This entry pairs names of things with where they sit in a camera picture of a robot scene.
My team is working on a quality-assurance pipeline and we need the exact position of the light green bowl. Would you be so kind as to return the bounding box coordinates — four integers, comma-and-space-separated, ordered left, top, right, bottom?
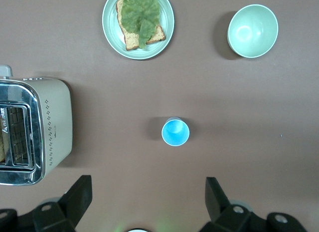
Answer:
227, 4, 279, 59

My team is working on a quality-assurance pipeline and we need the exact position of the beige chrome toaster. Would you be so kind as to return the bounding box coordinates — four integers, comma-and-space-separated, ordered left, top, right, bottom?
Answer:
0, 64, 73, 187

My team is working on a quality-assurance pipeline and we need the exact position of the light green plate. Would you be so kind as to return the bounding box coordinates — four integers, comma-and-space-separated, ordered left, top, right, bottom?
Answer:
102, 0, 175, 60

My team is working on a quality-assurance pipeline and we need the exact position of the brown bread slice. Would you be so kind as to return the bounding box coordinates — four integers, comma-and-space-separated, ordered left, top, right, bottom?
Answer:
0, 134, 7, 163

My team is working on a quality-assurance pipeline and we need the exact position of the toasted bread slice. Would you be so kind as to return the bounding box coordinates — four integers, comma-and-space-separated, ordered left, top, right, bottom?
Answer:
116, 0, 166, 52

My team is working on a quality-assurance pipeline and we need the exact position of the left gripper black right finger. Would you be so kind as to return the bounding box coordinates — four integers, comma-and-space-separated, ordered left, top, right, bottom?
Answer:
199, 177, 251, 232

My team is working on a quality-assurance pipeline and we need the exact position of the blue plastic cup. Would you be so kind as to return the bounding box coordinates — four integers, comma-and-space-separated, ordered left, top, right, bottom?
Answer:
161, 116, 190, 147

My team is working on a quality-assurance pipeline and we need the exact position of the green lettuce leaf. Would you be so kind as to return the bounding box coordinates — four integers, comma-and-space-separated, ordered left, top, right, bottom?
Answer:
121, 0, 160, 50

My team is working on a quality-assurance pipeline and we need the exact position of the brown table mat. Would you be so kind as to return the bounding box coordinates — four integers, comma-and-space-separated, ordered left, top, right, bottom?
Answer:
0, 0, 319, 232

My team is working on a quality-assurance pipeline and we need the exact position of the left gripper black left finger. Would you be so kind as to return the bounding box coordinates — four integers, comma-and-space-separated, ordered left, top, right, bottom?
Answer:
32, 175, 93, 232

